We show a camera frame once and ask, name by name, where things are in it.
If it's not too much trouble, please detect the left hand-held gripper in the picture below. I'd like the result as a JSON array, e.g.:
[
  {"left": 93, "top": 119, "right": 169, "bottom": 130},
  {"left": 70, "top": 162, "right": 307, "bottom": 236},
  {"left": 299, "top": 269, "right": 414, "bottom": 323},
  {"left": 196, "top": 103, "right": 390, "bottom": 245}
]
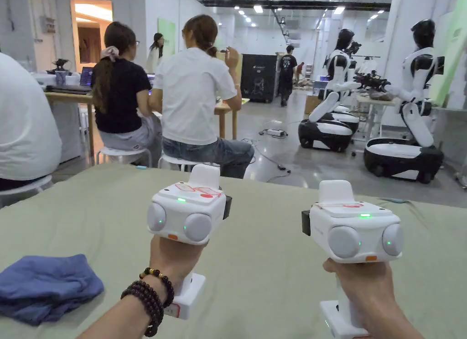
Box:
[{"left": 147, "top": 163, "right": 233, "bottom": 319}]

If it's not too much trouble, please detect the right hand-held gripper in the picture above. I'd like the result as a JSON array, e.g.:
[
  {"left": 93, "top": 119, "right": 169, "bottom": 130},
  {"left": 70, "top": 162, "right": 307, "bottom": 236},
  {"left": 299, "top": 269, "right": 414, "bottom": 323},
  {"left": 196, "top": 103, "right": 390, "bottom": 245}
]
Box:
[{"left": 301, "top": 180, "right": 403, "bottom": 339}]

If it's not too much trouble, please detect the person's right forearm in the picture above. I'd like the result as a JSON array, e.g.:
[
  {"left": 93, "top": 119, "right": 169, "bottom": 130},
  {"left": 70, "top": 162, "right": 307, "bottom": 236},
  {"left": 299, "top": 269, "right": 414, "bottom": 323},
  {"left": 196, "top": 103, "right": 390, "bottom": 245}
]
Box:
[{"left": 366, "top": 314, "right": 425, "bottom": 339}]

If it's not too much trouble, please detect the person's left forearm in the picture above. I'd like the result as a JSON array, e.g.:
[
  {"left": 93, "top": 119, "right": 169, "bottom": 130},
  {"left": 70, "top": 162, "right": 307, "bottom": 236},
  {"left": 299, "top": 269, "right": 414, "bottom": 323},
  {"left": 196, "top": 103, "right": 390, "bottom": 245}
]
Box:
[{"left": 77, "top": 267, "right": 176, "bottom": 339}]

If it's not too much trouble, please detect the person's left hand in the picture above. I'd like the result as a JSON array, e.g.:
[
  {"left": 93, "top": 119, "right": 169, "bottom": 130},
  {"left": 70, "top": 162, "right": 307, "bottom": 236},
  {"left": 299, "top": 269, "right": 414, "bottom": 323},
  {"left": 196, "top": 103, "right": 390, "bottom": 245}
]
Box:
[{"left": 149, "top": 235, "right": 209, "bottom": 293}]

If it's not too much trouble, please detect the person's right hand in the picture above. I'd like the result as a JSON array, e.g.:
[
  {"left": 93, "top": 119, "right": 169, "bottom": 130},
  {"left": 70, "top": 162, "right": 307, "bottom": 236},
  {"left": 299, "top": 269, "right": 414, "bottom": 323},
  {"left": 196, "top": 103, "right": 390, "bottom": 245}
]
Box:
[{"left": 322, "top": 258, "right": 399, "bottom": 334}]

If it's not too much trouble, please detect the white round stool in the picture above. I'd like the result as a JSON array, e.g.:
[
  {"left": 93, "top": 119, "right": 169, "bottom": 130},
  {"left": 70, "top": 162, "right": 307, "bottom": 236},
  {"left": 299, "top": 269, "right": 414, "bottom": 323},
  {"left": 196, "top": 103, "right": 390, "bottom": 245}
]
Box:
[
  {"left": 96, "top": 146, "right": 152, "bottom": 168},
  {"left": 157, "top": 154, "right": 221, "bottom": 172},
  {"left": 0, "top": 174, "right": 54, "bottom": 208}
]

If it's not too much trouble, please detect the white and black humanoid robot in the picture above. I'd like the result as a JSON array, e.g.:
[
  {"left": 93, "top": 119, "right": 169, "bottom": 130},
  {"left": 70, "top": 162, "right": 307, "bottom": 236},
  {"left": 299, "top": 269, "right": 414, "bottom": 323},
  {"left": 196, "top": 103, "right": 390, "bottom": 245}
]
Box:
[
  {"left": 298, "top": 28, "right": 392, "bottom": 153},
  {"left": 363, "top": 19, "right": 446, "bottom": 184}
]

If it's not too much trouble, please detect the bed with pale green sheet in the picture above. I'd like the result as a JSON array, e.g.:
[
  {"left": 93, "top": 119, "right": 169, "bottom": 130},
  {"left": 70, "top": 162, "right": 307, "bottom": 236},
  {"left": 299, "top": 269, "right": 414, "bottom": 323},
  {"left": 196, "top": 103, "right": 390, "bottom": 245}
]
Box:
[{"left": 0, "top": 163, "right": 467, "bottom": 339}]

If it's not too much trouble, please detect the white work table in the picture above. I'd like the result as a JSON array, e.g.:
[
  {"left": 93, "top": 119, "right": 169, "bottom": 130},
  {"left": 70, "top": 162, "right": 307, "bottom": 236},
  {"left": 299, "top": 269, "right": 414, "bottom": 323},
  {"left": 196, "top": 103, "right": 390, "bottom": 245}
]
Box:
[{"left": 355, "top": 94, "right": 403, "bottom": 144}]

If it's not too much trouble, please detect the cardboard carton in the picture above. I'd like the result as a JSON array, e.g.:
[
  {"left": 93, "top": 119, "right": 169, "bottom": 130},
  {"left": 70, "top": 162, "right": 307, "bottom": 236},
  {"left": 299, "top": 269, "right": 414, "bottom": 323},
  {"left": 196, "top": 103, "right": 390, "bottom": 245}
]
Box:
[{"left": 304, "top": 94, "right": 322, "bottom": 115}]

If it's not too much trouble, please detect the black cabinet on wheels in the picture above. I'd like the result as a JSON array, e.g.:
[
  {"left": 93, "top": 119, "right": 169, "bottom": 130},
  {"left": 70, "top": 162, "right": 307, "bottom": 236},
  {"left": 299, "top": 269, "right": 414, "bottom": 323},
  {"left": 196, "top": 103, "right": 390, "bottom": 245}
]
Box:
[{"left": 240, "top": 53, "right": 280, "bottom": 104}]

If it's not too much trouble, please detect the blue garment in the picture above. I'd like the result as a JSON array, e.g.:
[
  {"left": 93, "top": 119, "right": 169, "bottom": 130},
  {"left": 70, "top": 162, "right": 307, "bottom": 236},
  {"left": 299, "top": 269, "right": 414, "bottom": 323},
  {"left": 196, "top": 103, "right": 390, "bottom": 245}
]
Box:
[{"left": 0, "top": 254, "right": 105, "bottom": 326}]

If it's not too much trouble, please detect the wooden table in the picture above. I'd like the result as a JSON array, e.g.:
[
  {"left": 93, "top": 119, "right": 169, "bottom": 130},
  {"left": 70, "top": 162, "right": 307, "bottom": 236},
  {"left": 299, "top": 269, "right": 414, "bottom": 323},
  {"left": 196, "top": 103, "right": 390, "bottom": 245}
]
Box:
[{"left": 31, "top": 57, "right": 251, "bottom": 166}]

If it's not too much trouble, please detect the black floor cable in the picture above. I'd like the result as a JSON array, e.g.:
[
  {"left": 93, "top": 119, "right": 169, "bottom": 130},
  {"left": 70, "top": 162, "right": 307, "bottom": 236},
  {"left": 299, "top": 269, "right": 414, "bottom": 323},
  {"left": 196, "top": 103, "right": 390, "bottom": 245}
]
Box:
[{"left": 240, "top": 137, "right": 292, "bottom": 183}]

